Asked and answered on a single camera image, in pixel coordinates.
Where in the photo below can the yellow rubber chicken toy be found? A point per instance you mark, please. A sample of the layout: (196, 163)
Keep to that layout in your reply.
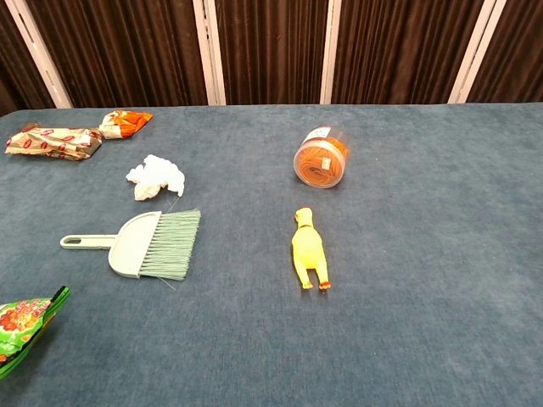
(309, 250)

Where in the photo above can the clear jar of rubber bands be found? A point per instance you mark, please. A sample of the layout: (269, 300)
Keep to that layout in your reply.
(318, 165)

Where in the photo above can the crumpled white tissue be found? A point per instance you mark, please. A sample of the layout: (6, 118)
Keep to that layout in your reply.
(155, 174)

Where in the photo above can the dark brown curtain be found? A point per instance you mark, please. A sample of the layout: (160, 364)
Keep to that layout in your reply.
(275, 51)

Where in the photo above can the orange and white snack packet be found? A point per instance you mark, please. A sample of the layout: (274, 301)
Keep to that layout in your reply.
(127, 123)

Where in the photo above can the blue table cloth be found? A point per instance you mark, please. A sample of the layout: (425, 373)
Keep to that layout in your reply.
(424, 297)

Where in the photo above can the red and white snack wrapper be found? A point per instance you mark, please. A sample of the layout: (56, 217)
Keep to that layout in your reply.
(55, 142)

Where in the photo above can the green snack bag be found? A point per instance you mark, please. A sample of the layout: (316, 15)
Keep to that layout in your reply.
(21, 326)

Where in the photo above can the white frame post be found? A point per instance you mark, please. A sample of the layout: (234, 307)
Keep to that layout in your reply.
(40, 55)
(477, 51)
(331, 51)
(209, 51)

